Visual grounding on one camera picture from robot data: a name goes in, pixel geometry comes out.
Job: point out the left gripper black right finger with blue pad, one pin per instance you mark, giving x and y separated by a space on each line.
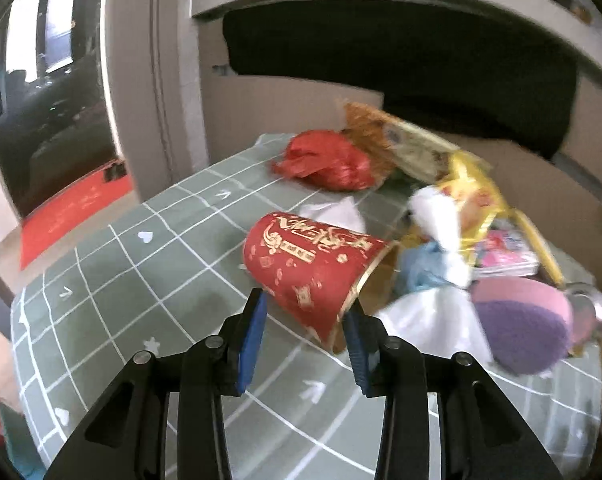
482 435

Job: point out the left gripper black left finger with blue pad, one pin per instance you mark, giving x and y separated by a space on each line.
123 435

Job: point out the pink purple sponge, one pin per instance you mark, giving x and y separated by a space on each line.
528 324

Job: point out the white paper towel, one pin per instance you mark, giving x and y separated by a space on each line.
439 321

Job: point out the blue white wrapper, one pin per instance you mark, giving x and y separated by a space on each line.
420 268

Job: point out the pink cartoon snack package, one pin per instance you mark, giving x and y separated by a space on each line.
504 253

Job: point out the yellow snack wrapper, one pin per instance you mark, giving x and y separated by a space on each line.
481 208

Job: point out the red gold paper cup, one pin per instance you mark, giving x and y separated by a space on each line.
316 272

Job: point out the white tissue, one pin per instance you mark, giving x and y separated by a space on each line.
343 214

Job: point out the orange patterned snack bag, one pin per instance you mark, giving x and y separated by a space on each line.
393 144

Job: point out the red floor mat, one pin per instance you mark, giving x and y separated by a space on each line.
66 210

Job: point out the red crumpled plastic bag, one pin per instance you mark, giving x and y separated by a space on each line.
326 159

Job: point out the dark glass door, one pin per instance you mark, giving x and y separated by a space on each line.
54 124

